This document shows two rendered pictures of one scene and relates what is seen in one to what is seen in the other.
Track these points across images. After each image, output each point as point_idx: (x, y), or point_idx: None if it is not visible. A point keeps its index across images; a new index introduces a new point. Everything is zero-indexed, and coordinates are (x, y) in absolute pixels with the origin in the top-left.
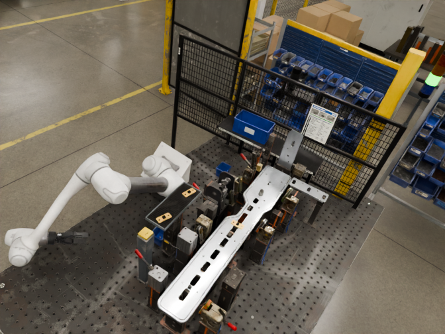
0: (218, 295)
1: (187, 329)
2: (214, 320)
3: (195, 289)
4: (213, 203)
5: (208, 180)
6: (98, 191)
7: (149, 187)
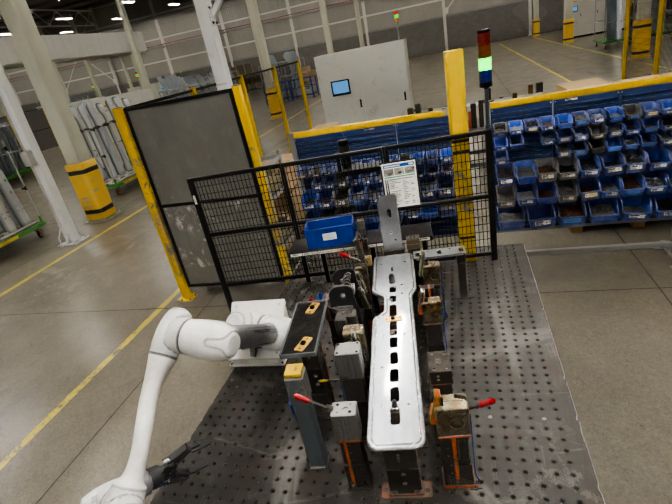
0: (429, 420)
1: (425, 481)
2: (459, 410)
3: (403, 403)
4: (348, 310)
5: (323, 295)
6: (198, 350)
7: (257, 332)
